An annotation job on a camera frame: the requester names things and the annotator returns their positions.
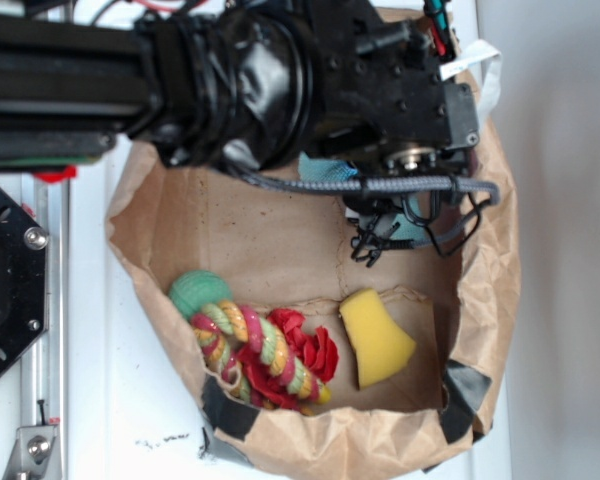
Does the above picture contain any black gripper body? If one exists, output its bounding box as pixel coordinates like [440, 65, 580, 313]
[305, 1, 480, 175]

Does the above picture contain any light blue cloth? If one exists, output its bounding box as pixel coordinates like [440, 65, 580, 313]
[298, 153, 425, 240]

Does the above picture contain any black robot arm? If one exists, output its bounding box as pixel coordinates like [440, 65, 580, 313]
[0, 1, 479, 175]

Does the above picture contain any brown paper bag tray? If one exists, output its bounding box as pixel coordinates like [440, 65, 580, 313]
[107, 67, 521, 479]

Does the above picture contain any yellow sponge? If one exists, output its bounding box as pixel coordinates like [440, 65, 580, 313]
[339, 288, 417, 389]

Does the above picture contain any red fabric scrunchie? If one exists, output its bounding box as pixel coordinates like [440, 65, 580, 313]
[238, 305, 339, 410]

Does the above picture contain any green yarn ball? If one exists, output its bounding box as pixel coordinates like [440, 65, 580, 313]
[168, 270, 233, 320]

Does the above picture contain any grey braided cable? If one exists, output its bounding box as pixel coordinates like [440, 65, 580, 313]
[232, 164, 501, 251]

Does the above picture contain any white ribbon cable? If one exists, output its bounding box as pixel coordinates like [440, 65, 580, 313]
[439, 40, 504, 121]

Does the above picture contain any multicolour braided rope toy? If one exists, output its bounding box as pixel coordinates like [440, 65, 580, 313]
[190, 299, 331, 409]

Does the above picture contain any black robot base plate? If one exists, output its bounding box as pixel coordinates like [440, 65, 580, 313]
[0, 187, 48, 377]

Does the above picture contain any aluminium rail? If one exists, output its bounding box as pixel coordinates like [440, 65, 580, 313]
[14, 177, 69, 479]

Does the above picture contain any metal corner bracket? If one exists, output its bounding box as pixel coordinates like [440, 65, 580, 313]
[2, 425, 63, 480]

